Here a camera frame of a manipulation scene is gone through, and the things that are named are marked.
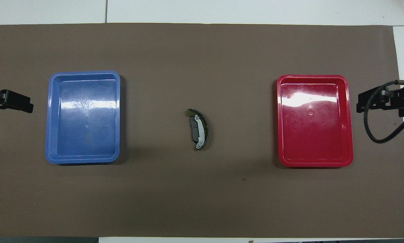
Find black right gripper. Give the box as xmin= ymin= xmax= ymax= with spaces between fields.
xmin=356 ymin=84 xmax=404 ymax=118

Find curved brake shoe white web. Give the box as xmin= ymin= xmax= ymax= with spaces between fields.
xmin=186 ymin=108 xmax=209 ymax=151

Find dark brake pad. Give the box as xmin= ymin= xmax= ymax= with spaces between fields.
xmin=189 ymin=115 xmax=201 ymax=144

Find red plastic tray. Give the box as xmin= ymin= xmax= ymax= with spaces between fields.
xmin=277 ymin=74 xmax=354 ymax=168

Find blue plastic tray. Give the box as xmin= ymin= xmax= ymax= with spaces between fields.
xmin=45 ymin=70 xmax=121 ymax=165

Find brown table mat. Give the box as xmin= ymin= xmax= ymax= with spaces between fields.
xmin=0 ymin=23 xmax=404 ymax=239

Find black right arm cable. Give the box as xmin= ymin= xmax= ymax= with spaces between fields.
xmin=363 ymin=79 xmax=404 ymax=144

